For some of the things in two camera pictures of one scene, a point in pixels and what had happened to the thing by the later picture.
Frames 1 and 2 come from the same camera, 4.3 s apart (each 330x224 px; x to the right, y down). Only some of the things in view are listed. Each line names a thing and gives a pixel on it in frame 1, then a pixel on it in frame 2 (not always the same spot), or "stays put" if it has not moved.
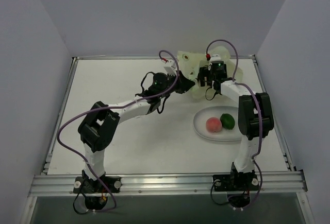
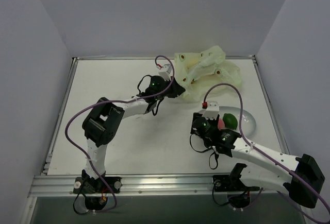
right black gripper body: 203,75 to 197,125
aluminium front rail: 290,182 stays put
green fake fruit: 227,121 stays put
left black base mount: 96,191 stays put
